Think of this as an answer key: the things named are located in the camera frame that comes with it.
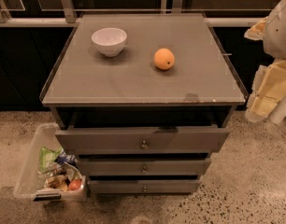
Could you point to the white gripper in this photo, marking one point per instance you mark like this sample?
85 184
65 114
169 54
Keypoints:
279 32

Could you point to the grey top drawer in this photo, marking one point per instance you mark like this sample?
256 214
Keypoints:
142 140

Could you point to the grey drawer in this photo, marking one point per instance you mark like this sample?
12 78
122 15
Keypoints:
149 164
142 140
143 184

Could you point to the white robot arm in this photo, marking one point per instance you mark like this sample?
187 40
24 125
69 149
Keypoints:
274 41

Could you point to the grey drawer cabinet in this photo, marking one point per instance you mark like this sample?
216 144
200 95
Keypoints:
88 90

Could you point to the grey bottom drawer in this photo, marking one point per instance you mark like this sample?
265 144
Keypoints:
143 184

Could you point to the grey middle drawer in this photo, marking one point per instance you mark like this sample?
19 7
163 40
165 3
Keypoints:
149 164

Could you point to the orange fruit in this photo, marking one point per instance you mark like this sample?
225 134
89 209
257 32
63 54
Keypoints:
164 59

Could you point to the white ceramic bowl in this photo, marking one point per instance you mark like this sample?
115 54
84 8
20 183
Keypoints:
109 41

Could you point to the red tomato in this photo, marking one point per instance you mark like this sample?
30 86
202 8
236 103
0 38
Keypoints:
74 184

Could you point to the green snack bag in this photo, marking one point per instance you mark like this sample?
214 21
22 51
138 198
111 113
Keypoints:
47 156

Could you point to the clear plastic bin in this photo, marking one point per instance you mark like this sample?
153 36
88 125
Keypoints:
30 184

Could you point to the metal railing frame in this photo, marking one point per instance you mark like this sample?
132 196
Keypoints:
70 13

